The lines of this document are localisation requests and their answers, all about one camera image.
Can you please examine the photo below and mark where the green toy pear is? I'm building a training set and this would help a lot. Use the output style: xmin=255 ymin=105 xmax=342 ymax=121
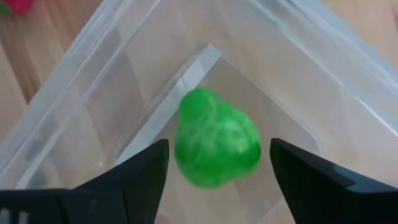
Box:
xmin=173 ymin=87 xmax=262 ymax=190

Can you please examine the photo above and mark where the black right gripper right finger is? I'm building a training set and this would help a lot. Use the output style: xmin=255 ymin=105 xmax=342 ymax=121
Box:
xmin=269 ymin=138 xmax=358 ymax=224

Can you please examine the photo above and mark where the clear plastic tupperware container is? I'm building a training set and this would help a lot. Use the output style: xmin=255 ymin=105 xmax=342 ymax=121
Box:
xmin=0 ymin=0 xmax=398 ymax=224

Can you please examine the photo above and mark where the small bright red cherry tomato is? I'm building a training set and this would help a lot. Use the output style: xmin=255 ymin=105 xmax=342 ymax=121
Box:
xmin=0 ymin=0 xmax=35 ymax=16

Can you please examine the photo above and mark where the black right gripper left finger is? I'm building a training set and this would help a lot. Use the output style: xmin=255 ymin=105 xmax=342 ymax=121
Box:
xmin=76 ymin=139 xmax=170 ymax=224

